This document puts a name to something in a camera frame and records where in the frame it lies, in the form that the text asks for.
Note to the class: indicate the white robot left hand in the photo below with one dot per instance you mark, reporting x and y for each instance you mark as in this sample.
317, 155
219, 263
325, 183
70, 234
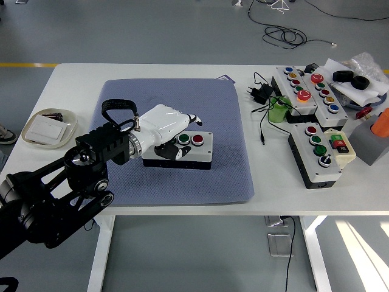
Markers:
161, 124

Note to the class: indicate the grey four-button control box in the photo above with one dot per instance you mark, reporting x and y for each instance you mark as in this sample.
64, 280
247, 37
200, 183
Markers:
200, 155

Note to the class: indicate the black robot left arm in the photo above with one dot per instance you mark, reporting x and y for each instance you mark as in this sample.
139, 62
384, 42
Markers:
45, 207

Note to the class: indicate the five-button box with yellow-ringed stop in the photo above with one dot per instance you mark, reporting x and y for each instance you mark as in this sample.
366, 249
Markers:
307, 105

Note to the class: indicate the four-button box with selector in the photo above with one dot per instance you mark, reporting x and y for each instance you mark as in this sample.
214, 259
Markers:
326, 176

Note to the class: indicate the five-button box with red mushroom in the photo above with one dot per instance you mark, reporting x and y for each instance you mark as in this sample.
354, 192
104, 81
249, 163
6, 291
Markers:
337, 118

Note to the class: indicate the grey-blue woven mat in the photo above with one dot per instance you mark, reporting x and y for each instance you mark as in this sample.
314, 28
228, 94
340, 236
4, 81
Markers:
197, 100

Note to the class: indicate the purple card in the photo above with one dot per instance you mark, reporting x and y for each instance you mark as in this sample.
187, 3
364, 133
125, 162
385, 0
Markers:
229, 79

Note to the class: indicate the beige oval dish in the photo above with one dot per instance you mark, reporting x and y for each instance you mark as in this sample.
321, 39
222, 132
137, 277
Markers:
70, 134

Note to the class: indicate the small dark brown item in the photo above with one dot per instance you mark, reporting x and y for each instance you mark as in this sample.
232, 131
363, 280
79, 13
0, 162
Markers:
56, 116

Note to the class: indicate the black power adapter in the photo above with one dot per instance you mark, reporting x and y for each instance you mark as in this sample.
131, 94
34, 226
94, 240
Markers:
263, 92

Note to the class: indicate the green plastic bottle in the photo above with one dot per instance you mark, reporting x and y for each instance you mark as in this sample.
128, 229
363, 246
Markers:
276, 114

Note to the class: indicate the metal stand foot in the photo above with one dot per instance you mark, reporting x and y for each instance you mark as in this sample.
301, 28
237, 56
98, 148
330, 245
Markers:
237, 3

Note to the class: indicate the white table leg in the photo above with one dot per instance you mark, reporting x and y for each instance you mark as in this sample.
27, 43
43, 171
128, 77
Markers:
100, 258
316, 258

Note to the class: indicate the person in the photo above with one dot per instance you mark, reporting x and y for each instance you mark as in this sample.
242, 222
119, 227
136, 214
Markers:
7, 137

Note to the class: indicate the small black device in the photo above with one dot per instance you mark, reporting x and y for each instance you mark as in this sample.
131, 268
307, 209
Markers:
311, 67

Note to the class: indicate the metal floor socket box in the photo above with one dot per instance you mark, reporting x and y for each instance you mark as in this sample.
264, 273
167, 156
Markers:
278, 244

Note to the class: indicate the red knob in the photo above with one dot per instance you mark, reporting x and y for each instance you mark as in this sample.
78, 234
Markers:
363, 114

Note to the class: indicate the grey block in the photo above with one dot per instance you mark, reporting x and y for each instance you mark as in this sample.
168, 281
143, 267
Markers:
364, 146

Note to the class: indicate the clear bubble wrap bag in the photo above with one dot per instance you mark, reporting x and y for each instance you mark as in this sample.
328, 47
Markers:
367, 65

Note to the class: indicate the white foam sheet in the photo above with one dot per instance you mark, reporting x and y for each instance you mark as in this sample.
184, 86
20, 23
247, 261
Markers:
373, 91

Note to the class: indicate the orange cylinder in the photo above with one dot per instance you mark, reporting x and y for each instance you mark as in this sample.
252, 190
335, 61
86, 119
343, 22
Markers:
381, 126

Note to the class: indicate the blue-grey round plate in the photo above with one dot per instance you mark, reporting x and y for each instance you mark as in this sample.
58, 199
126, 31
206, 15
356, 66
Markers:
381, 102

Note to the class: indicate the white wall switch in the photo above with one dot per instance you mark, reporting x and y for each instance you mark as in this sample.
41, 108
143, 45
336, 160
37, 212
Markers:
45, 129

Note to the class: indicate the cream three-key switch box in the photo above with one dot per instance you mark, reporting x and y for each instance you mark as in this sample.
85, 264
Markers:
349, 156

